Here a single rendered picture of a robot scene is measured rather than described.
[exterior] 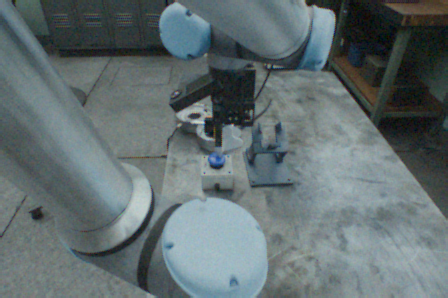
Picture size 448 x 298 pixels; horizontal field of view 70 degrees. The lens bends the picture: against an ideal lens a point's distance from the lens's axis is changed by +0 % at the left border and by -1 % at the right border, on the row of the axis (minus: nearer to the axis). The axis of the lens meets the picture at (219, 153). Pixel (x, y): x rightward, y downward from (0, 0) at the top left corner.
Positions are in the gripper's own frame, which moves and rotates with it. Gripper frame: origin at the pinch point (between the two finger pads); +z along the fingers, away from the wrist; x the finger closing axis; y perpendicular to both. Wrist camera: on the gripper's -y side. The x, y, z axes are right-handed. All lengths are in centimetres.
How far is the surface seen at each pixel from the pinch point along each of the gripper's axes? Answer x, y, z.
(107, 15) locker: 291, -103, 44
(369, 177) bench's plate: -0.8, 36.5, 8.3
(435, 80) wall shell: 149, 161, 55
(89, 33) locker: 291, -125, 62
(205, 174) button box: -3.3, -2.6, 3.7
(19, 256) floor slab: 37, -93, 88
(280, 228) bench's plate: -15.1, 12.2, 8.2
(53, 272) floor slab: 28, -74, 88
